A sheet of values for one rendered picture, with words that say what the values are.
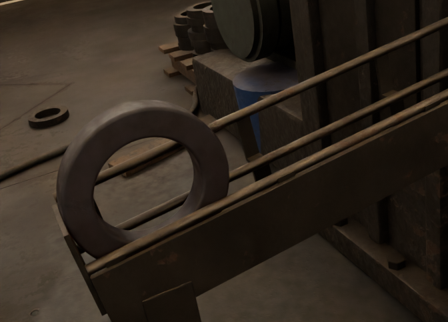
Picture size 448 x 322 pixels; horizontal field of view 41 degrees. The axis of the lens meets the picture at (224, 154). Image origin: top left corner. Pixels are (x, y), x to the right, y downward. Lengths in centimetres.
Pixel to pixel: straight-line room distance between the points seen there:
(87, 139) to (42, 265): 123
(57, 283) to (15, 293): 11
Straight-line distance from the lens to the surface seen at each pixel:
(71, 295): 165
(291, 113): 179
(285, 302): 145
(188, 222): 65
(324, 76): 77
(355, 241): 150
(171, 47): 311
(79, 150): 60
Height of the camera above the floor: 94
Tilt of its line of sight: 26 degrees down
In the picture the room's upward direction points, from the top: 10 degrees counter-clockwise
